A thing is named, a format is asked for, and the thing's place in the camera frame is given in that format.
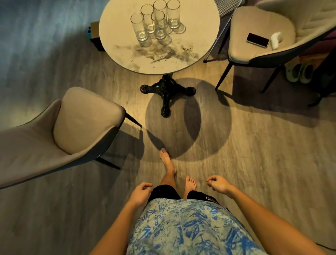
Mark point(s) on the person's right hand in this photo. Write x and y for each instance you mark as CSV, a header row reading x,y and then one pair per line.
x,y
221,185

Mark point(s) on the person's left hand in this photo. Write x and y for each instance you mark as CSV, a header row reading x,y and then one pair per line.
x,y
139,196

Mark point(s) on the person's left fingers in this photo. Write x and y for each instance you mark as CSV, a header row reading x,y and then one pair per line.
x,y
146,185

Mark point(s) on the person's right fingers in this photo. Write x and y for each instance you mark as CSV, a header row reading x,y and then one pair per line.
x,y
211,180

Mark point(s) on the person's left forearm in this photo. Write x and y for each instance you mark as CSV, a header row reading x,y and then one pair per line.
x,y
118,231

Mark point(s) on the person's right forearm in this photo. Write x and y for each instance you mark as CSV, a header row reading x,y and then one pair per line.
x,y
265,226

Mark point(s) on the black shorts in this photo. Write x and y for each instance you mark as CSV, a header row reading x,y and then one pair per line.
x,y
165,192

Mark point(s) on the person's right leg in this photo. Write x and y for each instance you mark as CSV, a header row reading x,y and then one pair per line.
x,y
190,185

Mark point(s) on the person's leg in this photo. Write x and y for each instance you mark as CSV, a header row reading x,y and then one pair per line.
x,y
190,185
167,164

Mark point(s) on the person's left leg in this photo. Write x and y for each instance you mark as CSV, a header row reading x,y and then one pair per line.
x,y
167,164

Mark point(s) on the blue patterned shirt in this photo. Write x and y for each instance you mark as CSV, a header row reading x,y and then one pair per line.
x,y
189,228

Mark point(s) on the beige upholstered chair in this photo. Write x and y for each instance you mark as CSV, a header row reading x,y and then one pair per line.
x,y
257,21
84,120

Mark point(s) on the pale green slipper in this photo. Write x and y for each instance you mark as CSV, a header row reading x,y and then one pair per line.
x,y
307,74
292,72

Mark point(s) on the black smartphone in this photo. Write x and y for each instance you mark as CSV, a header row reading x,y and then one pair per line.
x,y
257,40

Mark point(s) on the small white plastic device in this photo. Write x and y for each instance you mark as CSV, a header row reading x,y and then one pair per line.
x,y
275,40

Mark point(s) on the tall clear drinking glass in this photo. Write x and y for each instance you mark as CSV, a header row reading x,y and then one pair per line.
x,y
139,26
159,25
147,15
173,14
160,4

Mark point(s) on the brown cardboard box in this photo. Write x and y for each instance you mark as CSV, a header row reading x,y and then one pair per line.
x,y
95,34

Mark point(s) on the checkered cloth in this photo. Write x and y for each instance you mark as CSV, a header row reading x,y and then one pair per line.
x,y
223,6

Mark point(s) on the dark furniture frame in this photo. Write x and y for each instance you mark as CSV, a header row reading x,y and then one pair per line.
x,y
324,78

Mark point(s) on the round marble pedestal table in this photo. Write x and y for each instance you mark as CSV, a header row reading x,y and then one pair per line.
x,y
194,29

